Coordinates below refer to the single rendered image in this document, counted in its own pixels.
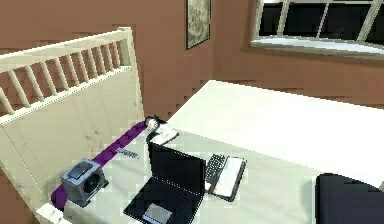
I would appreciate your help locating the framed grey wall picture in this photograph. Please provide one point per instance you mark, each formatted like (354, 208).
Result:
(198, 21)

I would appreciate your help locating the black open laptop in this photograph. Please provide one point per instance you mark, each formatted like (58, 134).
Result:
(175, 180)

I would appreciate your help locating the black and white small object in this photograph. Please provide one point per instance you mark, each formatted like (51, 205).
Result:
(152, 122)

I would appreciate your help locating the white desk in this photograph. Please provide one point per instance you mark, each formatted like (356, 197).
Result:
(283, 120)

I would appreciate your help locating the grey cube alarm clock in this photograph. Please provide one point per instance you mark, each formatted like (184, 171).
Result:
(83, 181)

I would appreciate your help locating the white framed window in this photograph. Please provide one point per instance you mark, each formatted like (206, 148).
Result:
(320, 23)

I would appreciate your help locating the black pillow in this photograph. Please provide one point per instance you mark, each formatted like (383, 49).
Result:
(348, 200)

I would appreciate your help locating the small grey remote control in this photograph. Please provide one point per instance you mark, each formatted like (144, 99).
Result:
(128, 154)

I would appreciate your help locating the white slatted bed frame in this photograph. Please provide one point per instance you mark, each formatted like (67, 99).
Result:
(66, 120)

